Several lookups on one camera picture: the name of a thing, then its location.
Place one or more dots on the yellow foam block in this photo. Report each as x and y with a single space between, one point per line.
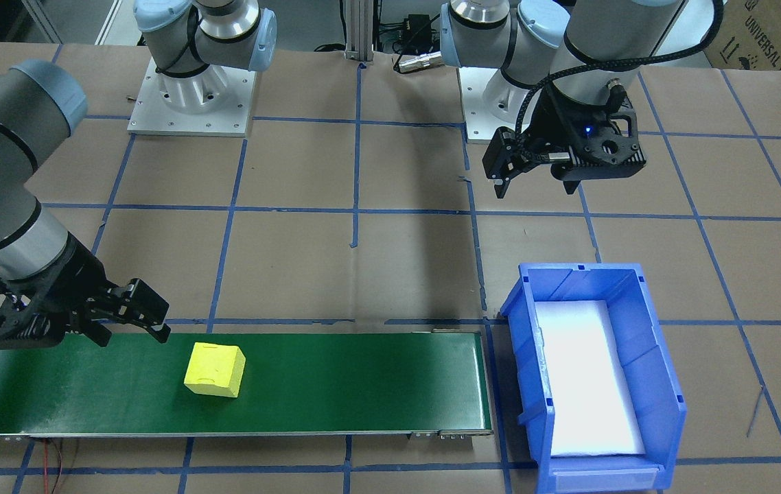
215 370

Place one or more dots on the silver cylindrical connector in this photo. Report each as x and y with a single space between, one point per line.
419 62

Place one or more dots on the small black adapter box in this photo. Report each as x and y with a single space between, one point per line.
416 24

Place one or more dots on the white foam bin liner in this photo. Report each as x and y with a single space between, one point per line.
589 384

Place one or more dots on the green belt conveyor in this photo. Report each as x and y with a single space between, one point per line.
363 384

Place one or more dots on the brown cardboard box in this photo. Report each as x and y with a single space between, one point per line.
768 34

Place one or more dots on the blue plastic storage bin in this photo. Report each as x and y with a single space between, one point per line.
658 384

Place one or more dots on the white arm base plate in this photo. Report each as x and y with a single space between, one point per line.
191 120
480 123

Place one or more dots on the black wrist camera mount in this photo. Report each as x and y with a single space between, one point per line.
603 154
3 322

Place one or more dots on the aluminium extrusion post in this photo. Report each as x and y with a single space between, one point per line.
358 31

